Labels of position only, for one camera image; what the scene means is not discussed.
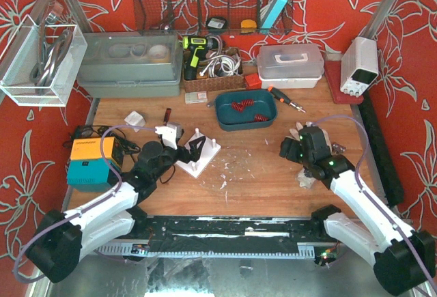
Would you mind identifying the white timer switch box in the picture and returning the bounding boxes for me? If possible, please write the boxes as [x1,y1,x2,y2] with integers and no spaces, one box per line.
[296,168,318,189]

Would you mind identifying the red large spring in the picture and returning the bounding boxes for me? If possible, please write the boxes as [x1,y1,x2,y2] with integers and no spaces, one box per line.
[231,102,246,113]

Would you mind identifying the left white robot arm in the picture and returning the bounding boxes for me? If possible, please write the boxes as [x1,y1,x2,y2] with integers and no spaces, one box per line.
[25,136,212,283]

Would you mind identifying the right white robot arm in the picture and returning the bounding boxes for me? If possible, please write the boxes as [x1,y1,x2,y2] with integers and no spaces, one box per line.
[279,126,436,296]

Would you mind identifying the red spring front tray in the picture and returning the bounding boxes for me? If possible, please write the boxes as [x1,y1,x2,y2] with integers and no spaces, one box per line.
[254,114,269,122]

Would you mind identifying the white work glove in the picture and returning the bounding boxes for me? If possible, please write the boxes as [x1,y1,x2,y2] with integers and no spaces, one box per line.
[289,122,333,152]

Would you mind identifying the small clear parts box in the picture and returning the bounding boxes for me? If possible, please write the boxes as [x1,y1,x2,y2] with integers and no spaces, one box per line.
[184,91,208,104]

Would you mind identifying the small metal hardware pieces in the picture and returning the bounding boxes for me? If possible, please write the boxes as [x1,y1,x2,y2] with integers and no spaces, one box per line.
[332,143,346,154]

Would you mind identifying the dark green plastic tray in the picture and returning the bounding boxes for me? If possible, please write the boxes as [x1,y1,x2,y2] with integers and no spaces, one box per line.
[214,89,278,132]

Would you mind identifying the small white cube block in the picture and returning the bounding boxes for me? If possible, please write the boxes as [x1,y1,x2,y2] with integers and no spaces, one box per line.
[124,111,145,132]

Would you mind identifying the woven brown basket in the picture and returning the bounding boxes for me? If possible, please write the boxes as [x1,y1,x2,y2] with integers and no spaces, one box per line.
[181,64,245,93]

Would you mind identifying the small orange red box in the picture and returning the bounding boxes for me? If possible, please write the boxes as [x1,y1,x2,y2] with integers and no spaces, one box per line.
[244,73,262,90]

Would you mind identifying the white clear lidded case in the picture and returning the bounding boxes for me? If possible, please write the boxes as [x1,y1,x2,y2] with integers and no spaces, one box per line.
[257,44,324,89]

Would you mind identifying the red flat case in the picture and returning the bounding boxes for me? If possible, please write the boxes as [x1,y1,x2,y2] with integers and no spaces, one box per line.
[324,60,364,105]

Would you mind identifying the orange teal device box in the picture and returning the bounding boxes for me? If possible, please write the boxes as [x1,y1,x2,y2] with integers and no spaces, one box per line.
[67,137,124,192]

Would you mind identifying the grey plastic storage box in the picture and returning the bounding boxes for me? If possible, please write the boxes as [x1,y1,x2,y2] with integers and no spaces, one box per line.
[77,32,183,98]

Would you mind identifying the white power supply unit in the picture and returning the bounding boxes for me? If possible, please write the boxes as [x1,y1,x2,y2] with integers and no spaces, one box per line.
[340,37,378,98]

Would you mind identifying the black round tape measure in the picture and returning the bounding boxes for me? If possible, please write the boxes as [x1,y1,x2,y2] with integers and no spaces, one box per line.
[206,16,228,34]

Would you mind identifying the yellow tape measure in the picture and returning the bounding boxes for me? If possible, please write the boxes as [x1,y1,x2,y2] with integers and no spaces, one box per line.
[240,19,257,34]

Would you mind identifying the blue white book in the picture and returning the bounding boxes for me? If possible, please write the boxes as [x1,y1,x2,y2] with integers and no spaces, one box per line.
[259,0,289,33]

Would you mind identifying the clear acrylic side bin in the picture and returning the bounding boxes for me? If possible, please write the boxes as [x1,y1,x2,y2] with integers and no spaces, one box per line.
[1,16,87,107]

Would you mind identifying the white peg base plate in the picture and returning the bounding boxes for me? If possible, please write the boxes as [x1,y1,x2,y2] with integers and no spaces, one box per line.
[176,128,221,179]

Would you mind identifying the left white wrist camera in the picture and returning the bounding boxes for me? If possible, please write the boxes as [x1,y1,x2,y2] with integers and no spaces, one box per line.
[155,122,182,150]

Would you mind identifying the orange handled soldering iron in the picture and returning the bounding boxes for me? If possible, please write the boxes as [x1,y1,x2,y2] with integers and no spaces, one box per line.
[267,86,306,113]

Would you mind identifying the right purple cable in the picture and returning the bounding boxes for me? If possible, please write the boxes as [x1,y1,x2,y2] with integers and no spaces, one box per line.
[315,114,434,294]

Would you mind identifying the purple cable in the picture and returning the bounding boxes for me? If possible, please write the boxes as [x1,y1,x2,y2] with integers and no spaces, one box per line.
[12,124,161,284]
[315,114,434,294]

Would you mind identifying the white coiled cable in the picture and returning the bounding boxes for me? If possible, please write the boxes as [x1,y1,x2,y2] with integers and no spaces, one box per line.
[210,54,242,76]

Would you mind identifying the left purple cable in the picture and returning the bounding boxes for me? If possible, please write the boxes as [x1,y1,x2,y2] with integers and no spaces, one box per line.
[12,124,161,284]

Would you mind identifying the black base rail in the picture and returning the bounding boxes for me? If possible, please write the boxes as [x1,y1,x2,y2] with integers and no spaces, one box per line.
[123,216,336,254]

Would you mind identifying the black cable duct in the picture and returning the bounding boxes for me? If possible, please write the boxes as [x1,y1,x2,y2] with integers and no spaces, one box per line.
[358,91,404,207]

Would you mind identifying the green black cordless drill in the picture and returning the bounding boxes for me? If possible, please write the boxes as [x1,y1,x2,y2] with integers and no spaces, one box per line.
[182,36,219,81]

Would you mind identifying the black wire hanging basket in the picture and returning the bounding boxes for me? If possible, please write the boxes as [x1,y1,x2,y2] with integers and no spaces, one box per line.
[132,0,294,37]

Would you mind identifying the grey cables in bin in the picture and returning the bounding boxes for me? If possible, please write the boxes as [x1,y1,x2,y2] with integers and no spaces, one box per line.
[29,20,74,95]

